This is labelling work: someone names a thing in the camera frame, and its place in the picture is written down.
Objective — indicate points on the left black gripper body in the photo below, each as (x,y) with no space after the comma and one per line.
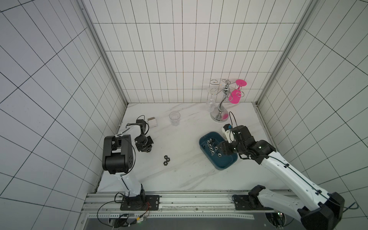
(143,143)

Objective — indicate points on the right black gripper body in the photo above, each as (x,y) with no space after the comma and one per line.
(226,146)

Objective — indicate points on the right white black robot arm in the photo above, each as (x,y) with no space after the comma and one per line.
(314,207)

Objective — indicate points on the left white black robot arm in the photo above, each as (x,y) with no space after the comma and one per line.
(119,159)

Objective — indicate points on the small white cardboard box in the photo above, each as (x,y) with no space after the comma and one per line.
(152,122)

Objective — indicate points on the teal storage box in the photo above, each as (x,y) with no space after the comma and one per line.
(220,163)

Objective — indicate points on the silver glass rack stand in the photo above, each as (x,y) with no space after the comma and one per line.
(220,114)

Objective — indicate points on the clear plastic cup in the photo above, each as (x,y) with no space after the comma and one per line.
(174,118)

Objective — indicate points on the pink wine glass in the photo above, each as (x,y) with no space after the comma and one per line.
(237,93)

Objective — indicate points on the clear wine glass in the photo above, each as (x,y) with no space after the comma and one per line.
(211,101)

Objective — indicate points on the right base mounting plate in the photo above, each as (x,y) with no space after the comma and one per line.
(246,202)

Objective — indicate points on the base mounting plate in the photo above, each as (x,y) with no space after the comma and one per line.
(141,202)
(246,202)

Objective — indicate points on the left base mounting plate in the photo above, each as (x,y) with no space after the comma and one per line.
(141,202)

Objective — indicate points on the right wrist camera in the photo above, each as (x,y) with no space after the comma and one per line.
(228,133)

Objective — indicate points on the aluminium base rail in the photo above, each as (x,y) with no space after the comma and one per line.
(105,206)

